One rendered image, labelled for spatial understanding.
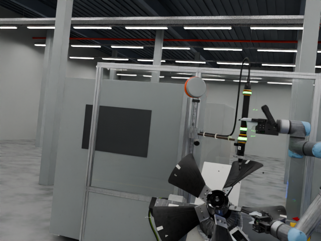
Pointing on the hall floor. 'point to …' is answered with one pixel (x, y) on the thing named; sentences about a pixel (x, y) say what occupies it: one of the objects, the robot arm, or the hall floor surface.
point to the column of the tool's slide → (188, 142)
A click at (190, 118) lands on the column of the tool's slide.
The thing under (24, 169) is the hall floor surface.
